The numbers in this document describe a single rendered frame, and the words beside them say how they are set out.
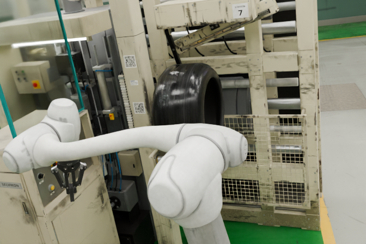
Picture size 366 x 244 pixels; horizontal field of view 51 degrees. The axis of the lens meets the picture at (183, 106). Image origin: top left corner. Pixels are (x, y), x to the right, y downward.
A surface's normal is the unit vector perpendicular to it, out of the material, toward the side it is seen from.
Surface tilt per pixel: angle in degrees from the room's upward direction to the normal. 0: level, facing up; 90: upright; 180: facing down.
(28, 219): 90
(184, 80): 34
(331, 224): 0
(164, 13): 90
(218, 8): 90
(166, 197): 84
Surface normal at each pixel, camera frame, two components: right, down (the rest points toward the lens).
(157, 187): -0.47, 0.33
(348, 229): -0.15, -0.93
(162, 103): -0.37, -0.16
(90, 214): 0.93, -0.01
